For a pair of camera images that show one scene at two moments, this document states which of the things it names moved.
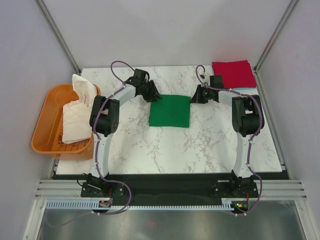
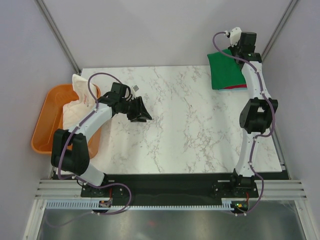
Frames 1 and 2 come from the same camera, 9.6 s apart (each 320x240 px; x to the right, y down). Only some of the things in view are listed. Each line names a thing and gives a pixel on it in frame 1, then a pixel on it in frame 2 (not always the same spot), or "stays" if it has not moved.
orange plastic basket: x=47 y=137 stays
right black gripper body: x=204 y=94 -> x=235 y=50
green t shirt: x=170 y=111 -> x=225 y=71
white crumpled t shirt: x=76 y=124 stays
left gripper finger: x=157 y=96 -> x=146 y=115
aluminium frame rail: x=72 y=189 stays
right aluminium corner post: x=268 y=47 stays
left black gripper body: x=148 y=91 -> x=134 y=111
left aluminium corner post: x=45 y=13 stays
